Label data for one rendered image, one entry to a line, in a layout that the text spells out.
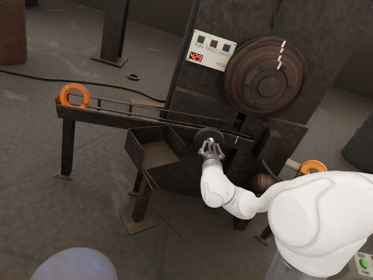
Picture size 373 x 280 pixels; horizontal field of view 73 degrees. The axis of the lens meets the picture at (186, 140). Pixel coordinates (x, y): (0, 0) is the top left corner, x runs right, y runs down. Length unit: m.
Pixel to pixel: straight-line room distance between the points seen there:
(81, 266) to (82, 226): 0.66
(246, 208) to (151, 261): 0.87
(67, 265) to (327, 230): 0.99
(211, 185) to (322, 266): 0.55
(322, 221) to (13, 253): 1.59
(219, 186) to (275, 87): 0.74
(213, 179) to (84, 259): 0.63
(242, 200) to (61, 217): 1.22
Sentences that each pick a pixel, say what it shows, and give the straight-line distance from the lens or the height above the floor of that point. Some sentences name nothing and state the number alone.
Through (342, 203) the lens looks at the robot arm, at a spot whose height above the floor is 1.27.
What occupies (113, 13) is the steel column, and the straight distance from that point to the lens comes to 4.16.
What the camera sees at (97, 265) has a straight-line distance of 1.21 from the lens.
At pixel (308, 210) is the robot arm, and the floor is 1.25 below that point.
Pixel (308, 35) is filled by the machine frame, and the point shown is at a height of 1.40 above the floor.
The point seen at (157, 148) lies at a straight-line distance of 1.53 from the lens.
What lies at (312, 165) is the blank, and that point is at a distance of 1.80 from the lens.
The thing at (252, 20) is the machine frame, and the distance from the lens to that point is 1.64.
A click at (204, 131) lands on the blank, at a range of 1.27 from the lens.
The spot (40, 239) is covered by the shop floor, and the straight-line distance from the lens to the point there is 1.81.
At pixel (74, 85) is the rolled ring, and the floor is 0.71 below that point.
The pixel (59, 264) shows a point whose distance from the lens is 1.22.
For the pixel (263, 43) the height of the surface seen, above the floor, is 1.31.
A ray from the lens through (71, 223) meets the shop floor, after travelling 1.86.
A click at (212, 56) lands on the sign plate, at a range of 1.63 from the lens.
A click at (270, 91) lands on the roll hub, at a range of 1.52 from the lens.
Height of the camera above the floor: 1.49
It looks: 32 degrees down
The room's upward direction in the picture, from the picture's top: 20 degrees clockwise
